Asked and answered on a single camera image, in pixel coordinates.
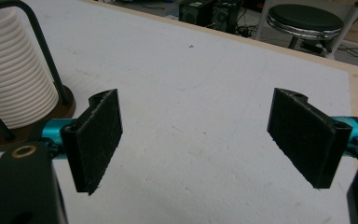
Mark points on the black round stool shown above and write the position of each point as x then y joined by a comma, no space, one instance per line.
304,18

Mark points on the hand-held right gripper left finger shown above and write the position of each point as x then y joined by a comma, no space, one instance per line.
96,140

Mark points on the white metal stand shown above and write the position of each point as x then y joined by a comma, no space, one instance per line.
343,31

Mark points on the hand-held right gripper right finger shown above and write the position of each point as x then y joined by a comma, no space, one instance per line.
304,140

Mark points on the stack of white paper cups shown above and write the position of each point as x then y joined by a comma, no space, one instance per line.
12,77

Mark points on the black equipment box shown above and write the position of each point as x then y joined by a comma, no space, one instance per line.
225,17
195,12

